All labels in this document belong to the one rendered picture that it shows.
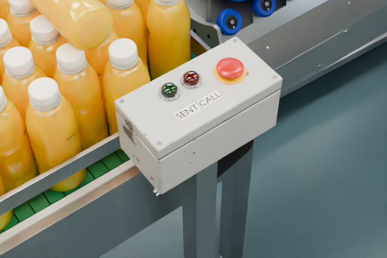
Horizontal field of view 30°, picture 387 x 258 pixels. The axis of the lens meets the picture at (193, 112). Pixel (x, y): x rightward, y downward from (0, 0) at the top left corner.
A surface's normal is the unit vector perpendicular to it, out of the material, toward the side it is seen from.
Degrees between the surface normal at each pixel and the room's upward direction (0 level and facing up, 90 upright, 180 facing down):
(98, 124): 90
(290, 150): 0
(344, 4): 71
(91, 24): 91
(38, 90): 0
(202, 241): 90
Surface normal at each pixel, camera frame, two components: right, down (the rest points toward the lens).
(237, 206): 0.59, 0.62
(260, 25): 0.47, 0.10
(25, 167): 0.82, 0.44
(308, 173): 0.00, -0.64
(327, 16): 0.55, 0.37
